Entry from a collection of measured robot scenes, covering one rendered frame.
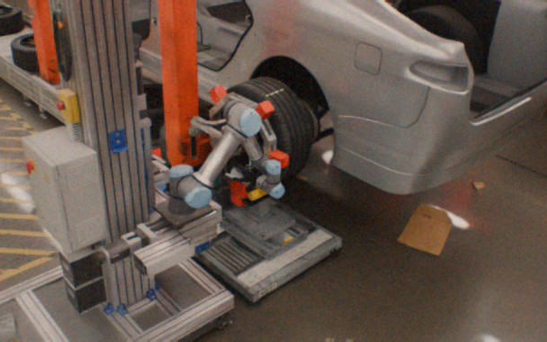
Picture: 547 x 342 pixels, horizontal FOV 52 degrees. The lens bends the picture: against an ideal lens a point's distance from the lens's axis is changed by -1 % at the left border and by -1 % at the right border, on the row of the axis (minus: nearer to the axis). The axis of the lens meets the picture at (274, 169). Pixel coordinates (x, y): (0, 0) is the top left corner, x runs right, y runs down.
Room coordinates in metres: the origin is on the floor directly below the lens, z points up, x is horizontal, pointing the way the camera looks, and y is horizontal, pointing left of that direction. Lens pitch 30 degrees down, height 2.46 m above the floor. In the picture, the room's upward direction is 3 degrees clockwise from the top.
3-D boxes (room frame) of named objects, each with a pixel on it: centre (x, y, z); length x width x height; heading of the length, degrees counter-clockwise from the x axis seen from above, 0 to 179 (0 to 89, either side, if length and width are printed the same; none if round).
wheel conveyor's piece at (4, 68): (5.71, 2.45, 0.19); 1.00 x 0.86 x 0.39; 46
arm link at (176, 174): (2.36, 0.45, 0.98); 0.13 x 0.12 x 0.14; 36
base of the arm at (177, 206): (2.36, 0.46, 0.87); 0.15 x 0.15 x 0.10
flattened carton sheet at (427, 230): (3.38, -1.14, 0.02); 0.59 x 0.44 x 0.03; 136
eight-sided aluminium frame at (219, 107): (3.06, 0.21, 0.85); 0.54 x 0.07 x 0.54; 46
